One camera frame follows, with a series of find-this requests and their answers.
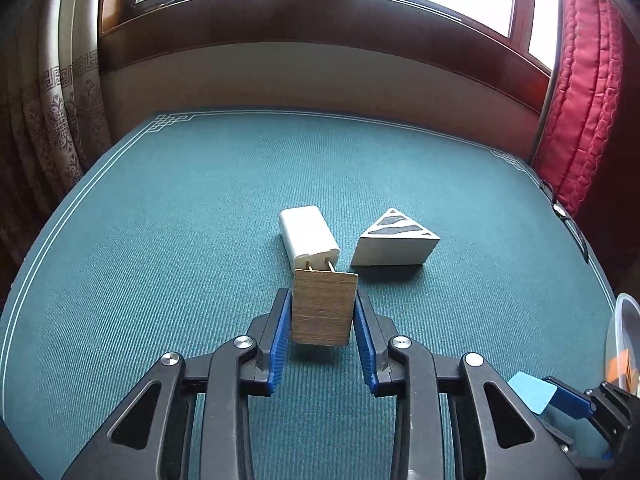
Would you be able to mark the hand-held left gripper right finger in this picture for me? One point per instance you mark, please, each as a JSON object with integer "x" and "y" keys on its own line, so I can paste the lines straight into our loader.
{"x": 364, "y": 355}

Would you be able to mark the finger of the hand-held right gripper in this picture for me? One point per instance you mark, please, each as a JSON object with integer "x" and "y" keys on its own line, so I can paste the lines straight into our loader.
{"x": 562, "y": 439}
{"x": 570, "y": 400}

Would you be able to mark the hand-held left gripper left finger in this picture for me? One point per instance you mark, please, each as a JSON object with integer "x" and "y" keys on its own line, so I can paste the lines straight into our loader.
{"x": 280, "y": 350}

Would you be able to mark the orange block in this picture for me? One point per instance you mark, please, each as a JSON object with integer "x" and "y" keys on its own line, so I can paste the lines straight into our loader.
{"x": 621, "y": 367}

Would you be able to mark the wooden triangular block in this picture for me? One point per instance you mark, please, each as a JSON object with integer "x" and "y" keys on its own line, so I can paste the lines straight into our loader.
{"x": 325, "y": 310}

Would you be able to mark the clear plastic container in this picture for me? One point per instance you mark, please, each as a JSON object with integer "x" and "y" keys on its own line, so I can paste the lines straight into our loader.
{"x": 617, "y": 320}

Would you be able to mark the large white striped triangular block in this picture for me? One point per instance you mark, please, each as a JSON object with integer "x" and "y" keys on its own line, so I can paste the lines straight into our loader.
{"x": 390, "y": 252}

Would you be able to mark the white charger plug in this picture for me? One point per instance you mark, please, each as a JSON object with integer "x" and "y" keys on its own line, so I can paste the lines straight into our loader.
{"x": 305, "y": 235}

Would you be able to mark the red quilted cushion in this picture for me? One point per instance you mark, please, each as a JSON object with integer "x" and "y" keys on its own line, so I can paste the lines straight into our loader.
{"x": 585, "y": 85}

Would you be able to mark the beige patterned curtain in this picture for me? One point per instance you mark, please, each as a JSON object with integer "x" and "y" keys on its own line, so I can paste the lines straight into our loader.
{"x": 50, "y": 110}

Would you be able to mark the brown wooden window frame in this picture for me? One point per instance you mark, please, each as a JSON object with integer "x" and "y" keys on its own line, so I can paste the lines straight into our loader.
{"x": 300, "y": 15}

